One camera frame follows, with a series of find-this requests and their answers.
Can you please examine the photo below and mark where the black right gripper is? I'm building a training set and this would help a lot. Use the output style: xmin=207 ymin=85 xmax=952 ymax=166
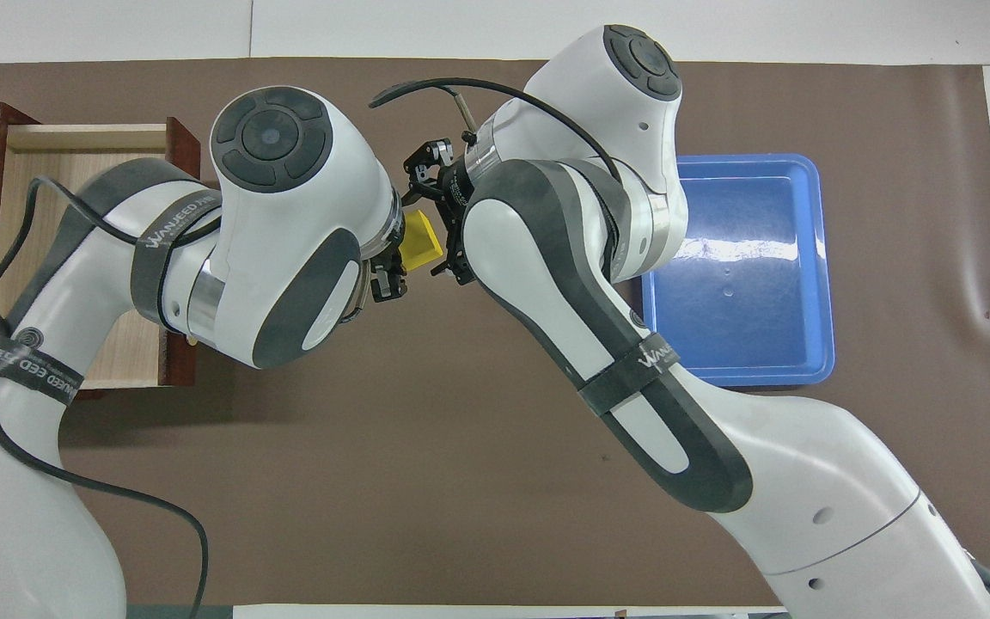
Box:
xmin=402 ymin=138 xmax=486 ymax=288

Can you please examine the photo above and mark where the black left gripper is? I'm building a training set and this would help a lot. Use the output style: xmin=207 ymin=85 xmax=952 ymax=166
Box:
xmin=349 ymin=249 xmax=411 ymax=323

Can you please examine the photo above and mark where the yellow cube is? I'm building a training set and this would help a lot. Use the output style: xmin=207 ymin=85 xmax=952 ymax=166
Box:
xmin=398 ymin=209 xmax=447 ymax=275

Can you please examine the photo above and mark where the wooden drawer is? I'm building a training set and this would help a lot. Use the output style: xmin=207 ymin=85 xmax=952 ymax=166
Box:
xmin=0 ymin=118 xmax=203 ymax=390

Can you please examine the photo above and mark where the brown table mat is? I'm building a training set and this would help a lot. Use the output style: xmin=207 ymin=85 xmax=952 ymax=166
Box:
xmin=0 ymin=58 xmax=990 ymax=608

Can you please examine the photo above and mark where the blue plastic tray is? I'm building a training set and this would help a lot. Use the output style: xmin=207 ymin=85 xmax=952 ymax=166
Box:
xmin=638 ymin=154 xmax=837 ymax=388

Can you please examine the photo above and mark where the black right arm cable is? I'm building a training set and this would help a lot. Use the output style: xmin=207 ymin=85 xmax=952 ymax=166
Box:
xmin=368 ymin=77 xmax=626 ymax=187

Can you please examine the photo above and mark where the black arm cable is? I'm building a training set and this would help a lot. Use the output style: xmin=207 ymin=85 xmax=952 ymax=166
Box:
xmin=0 ymin=176 xmax=209 ymax=619
xmin=368 ymin=77 xmax=626 ymax=187

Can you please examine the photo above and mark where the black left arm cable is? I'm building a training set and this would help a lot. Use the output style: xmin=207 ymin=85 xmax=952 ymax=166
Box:
xmin=0 ymin=176 xmax=209 ymax=619

